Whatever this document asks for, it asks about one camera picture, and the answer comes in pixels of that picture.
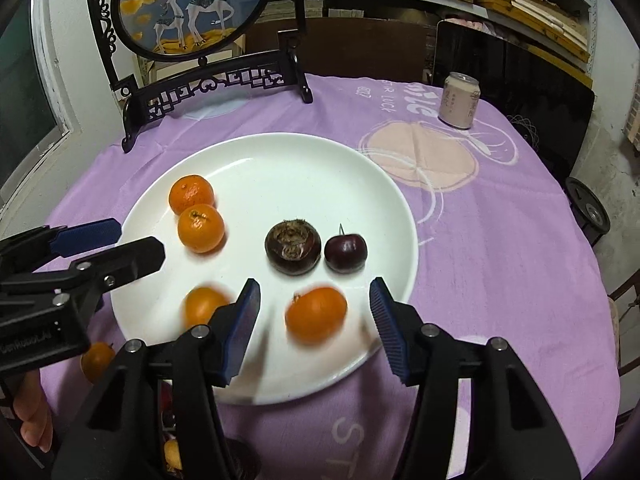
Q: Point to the white round plate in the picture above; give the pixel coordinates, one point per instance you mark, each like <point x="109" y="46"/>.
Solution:
<point x="280" y="180"/>

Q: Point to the window frame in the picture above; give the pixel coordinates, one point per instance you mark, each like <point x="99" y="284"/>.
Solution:
<point x="30" y="90"/>

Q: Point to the pale pink drink can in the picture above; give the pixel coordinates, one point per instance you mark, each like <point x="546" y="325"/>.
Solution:
<point x="459" y="102"/>

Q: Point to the black round stool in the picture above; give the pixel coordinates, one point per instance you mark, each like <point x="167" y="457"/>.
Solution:
<point x="587" y="210"/>

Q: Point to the dark wooden cabinet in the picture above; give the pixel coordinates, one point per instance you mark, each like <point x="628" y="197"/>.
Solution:
<point x="350" y="45"/>

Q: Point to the dark brown water chestnut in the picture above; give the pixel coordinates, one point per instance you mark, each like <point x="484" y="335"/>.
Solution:
<point x="292" y="249"/>

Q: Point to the orange mandarin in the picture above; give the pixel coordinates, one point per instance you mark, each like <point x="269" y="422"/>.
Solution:
<point x="191" y="195"/>
<point x="201" y="228"/>

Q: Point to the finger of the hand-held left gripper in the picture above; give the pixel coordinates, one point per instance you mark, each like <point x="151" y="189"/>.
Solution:
<point x="87" y="237"/>
<point x="130" y="259"/>

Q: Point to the stack of wooden boards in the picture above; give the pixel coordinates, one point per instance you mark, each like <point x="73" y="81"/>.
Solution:
<point x="540" y="15"/>

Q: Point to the person's left hand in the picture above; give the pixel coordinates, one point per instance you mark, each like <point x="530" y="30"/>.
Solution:
<point x="32" y="410"/>

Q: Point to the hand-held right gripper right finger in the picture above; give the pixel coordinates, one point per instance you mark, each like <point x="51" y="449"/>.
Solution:
<point x="387" y="332"/>

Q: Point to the wooden chair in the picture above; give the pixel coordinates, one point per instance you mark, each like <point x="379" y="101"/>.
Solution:
<point x="625" y="320"/>

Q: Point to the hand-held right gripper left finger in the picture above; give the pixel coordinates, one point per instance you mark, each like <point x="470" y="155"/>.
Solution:
<point x="240" y="332"/>

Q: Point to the purple printed tablecloth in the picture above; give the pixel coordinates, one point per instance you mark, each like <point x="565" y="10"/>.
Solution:
<point x="500" y="270"/>

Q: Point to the dark red cherry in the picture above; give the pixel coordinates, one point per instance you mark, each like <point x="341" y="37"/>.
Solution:
<point x="345" y="254"/>

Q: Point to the dark red fruit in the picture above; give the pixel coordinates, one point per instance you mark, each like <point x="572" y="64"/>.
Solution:
<point x="167" y="407"/>

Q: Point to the orange kumquat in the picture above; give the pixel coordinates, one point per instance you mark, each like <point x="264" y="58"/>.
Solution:
<point x="172" y="454"/>
<point x="316" y="315"/>
<point x="202" y="305"/>
<point x="97" y="360"/>

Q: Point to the black glossy panel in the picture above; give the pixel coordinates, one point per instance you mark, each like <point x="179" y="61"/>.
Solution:
<point x="525" y="90"/>

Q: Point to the dark brown bowl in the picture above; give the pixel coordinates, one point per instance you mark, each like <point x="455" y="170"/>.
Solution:
<point x="245" y="462"/>

